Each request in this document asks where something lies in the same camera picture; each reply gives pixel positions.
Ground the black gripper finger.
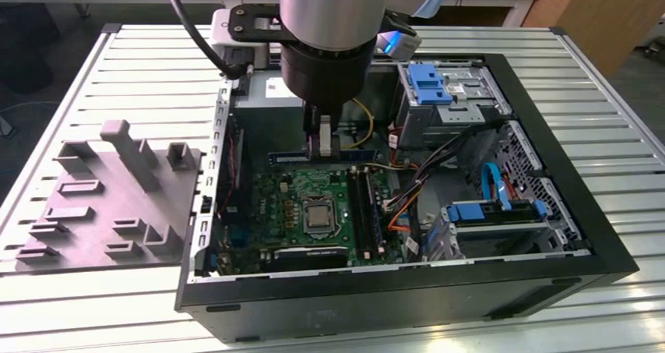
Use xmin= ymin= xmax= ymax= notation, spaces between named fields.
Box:
xmin=302 ymin=103 xmax=321 ymax=161
xmin=318 ymin=114 xmax=342 ymax=162

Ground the blue RAM stick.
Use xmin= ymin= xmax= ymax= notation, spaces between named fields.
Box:
xmin=267 ymin=148 xmax=378 ymax=168

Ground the black RAM slot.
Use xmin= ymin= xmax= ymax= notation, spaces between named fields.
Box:
xmin=346 ymin=165 xmax=368 ymax=259

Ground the grey power supply unit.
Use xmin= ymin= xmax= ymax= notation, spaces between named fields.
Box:
xmin=231 ymin=68 xmax=401 ymax=163

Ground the CPU socket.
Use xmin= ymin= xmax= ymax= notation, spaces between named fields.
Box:
xmin=300 ymin=196 xmax=342 ymax=240

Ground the silver CPU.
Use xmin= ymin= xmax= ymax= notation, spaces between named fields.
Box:
xmin=304 ymin=206 xmax=333 ymax=229

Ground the green motherboard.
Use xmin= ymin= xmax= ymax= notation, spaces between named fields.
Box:
xmin=209 ymin=165 xmax=412 ymax=276

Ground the silver drive cage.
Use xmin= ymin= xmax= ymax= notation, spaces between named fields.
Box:
xmin=397 ymin=62 xmax=513 ymax=147

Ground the black graphics card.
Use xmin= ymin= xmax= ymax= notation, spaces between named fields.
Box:
xmin=272 ymin=245 xmax=349 ymax=270

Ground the blue disk carrier with disk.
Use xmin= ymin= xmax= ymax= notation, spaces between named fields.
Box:
xmin=444 ymin=199 xmax=549 ymax=225

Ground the black PC case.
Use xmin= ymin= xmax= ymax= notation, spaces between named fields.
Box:
xmin=173 ymin=51 xmax=640 ymax=344

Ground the grey parts rack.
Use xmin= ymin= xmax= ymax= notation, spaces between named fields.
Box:
xmin=13 ymin=118 xmax=204 ymax=272

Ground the wooden cabinet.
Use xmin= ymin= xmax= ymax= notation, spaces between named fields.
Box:
xmin=534 ymin=0 xmax=665 ymax=77

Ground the yellow wire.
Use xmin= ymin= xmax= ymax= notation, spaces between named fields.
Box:
xmin=350 ymin=97 xmax=376 ymax=150

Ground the red orange wire bundle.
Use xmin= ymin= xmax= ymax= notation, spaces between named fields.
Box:
xmin=384 ymin=125 xmax=420 ymax=171

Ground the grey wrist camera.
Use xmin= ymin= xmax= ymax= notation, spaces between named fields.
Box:
xmin=376 ymin=31 xmax=421 ymax=57

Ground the black wire bundle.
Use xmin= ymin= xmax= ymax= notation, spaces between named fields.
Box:
xmin=384 ymin=121 xmax=502 ymax=214

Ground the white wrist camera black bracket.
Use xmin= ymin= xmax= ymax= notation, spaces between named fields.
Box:
xmin=211 ymin=4 xmax=285 ymax=58

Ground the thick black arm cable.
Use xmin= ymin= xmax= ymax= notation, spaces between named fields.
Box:
xmin=165 ymin=0 xmax=256 ymax=82

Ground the blue flat data wire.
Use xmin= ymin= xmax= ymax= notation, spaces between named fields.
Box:
xmin=480 ymin=161 xmax=516 ymax=212

